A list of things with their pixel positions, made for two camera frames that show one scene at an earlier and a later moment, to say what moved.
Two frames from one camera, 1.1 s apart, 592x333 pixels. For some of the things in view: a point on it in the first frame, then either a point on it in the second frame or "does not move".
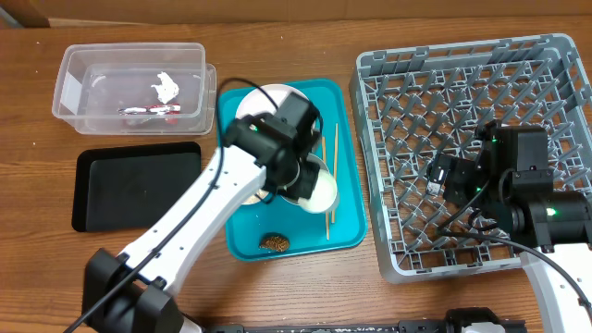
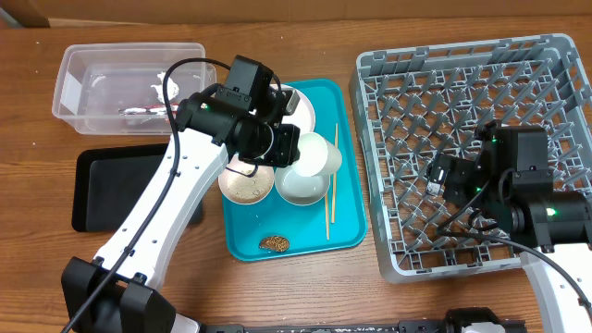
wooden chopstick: x=326 y=213 -> x=326 y=196
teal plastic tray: x=279 y=228 does not move
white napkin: x=167 y=89 does not move
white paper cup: x=324 y=194 -> x=318 y=156
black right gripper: x=458 y=169 does not move
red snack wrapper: x=158 y=109 does not move
